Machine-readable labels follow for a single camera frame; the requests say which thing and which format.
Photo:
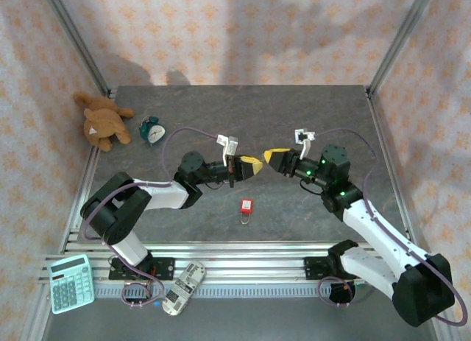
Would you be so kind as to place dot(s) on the teal alarm clock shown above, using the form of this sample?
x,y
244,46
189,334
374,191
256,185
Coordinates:
x,y
152,133

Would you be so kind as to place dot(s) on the aluminium frame post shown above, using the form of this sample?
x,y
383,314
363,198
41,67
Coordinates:
x,y
449,331
399,42
37,315
79,42

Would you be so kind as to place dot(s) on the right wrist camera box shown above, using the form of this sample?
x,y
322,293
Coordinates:
x,y
307,136

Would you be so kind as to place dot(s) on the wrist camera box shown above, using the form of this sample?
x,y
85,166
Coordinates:
x,y
230,146
307,136

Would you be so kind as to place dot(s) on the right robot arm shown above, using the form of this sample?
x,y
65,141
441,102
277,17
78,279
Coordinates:
x,y
382,241

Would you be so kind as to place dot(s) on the white labelled oblong case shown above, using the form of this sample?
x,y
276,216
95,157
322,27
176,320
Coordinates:
x,y
184,287

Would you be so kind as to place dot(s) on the mint green calculator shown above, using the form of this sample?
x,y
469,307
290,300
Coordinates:
x,y
70,285

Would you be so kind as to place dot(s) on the red safety padlock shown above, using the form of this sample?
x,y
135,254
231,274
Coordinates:
x,y
246,205

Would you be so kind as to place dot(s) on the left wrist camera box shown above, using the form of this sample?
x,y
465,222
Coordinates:
x,y
230,146

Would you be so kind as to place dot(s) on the brown teddy bear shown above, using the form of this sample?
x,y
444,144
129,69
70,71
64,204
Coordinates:
x,y
103,123

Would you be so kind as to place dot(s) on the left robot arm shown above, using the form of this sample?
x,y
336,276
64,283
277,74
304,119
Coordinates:
x,y
121,208

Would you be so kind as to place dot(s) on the aluminium base rail beam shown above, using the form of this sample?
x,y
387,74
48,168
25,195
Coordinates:
x,y
239,261

